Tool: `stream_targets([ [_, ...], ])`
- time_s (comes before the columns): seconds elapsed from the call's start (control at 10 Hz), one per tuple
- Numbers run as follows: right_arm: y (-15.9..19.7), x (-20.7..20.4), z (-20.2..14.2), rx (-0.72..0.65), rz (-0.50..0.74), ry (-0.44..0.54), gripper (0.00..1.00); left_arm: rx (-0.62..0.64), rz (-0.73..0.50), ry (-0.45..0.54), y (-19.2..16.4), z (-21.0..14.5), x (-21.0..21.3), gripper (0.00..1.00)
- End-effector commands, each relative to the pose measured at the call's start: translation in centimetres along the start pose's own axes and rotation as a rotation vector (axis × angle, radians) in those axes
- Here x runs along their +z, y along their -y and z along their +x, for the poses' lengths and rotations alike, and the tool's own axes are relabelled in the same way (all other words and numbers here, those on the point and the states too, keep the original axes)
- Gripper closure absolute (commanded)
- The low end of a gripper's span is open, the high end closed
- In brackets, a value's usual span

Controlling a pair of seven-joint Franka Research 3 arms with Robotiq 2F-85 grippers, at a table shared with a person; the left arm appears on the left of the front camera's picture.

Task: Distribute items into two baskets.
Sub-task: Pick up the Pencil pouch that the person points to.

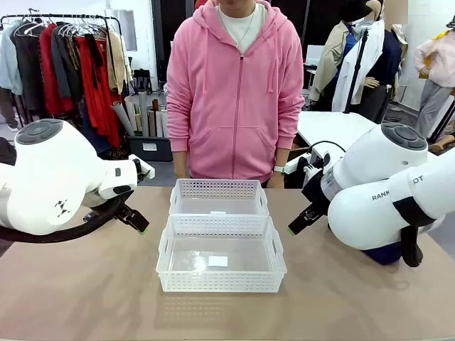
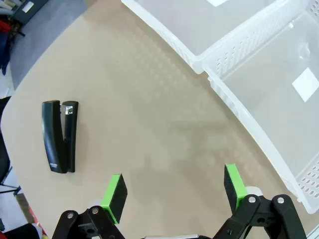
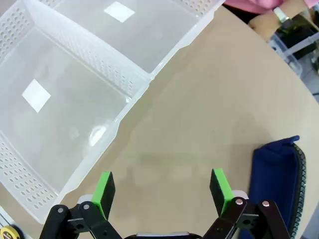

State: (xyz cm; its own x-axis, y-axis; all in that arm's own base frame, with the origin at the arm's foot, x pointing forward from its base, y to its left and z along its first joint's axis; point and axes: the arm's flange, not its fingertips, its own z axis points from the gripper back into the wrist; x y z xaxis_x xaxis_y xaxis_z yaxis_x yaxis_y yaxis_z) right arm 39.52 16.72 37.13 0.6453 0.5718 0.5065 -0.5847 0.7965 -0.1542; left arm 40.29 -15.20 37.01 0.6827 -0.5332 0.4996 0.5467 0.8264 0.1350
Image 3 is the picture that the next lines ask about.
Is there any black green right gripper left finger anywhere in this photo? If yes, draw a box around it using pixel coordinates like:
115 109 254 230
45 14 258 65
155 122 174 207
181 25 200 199
39 171 123 239

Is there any white wrist watch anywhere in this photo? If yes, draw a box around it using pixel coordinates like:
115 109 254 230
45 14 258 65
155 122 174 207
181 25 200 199
273 6 291 23

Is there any yellow tape measure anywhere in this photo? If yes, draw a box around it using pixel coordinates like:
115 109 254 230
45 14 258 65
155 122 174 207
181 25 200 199
0 225 23 239

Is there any person's left forearm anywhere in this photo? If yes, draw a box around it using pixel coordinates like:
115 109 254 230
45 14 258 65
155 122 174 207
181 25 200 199
248 9 279 42

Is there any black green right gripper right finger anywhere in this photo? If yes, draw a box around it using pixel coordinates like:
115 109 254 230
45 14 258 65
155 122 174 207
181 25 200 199
203 168 291 239

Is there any person in pink shirt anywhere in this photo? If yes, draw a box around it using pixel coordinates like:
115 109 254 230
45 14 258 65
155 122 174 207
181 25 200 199
223 0 319 15

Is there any translucent white perforated basket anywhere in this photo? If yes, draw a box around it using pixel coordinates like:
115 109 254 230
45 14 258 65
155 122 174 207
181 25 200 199
0 0 226 75
0 26 153 224

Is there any navy blue zipper pouch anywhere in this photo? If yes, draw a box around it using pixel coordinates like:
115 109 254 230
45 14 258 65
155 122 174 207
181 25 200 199
240 135 307 239

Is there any clear plastic storage box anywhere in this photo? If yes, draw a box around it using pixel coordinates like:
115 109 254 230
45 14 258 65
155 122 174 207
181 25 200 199
268 31 319 77

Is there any white aluminium rail base plate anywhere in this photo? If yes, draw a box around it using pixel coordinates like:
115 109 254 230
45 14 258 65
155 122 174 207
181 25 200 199
0 206 17 234

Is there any black bag with green trim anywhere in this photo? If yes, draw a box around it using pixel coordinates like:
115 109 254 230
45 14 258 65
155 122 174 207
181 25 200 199
275 13 319 60

